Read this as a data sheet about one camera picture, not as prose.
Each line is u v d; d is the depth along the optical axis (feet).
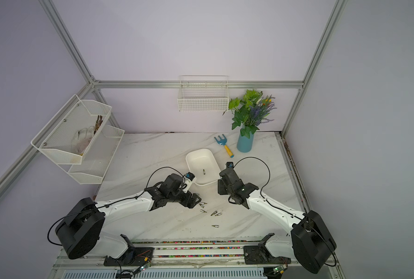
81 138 2.57
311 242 1.34
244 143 3.51
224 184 2.19
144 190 2.02
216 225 2.69
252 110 2.82
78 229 1.40
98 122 2.67
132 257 2.25
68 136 2.52
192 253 2.47
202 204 2.89
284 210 1.54
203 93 3.16
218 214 2.80
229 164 2.50
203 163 3.41
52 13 2.26
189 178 2.54
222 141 3.81
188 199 2.45
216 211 2.82
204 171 3.32
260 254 2.13
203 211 2.83
